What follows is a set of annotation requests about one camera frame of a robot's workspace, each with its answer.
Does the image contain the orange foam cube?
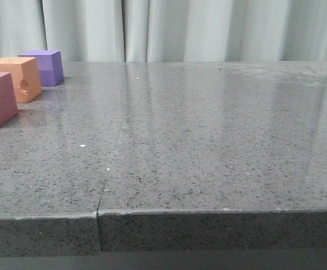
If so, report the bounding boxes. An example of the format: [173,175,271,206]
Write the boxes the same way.
[0,57,42,103]

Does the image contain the pale grey curtain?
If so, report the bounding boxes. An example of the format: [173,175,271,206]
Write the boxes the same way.
[0,1,327,62]

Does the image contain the purple foam cube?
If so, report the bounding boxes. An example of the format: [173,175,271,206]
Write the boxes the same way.
[19,50,64,87]

